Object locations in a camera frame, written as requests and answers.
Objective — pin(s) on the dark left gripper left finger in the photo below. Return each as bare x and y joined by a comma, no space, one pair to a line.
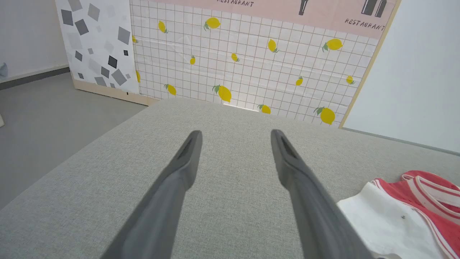
161,208

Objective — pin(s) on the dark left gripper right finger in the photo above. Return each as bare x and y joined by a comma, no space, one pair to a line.
312,208

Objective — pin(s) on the red and white jersey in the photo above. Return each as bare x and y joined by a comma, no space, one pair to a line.
402,223

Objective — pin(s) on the lemon print backdrop panel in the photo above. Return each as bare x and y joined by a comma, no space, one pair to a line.
251,54

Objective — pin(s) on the grey squares backdrop panel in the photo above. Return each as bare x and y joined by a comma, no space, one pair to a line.
100,43

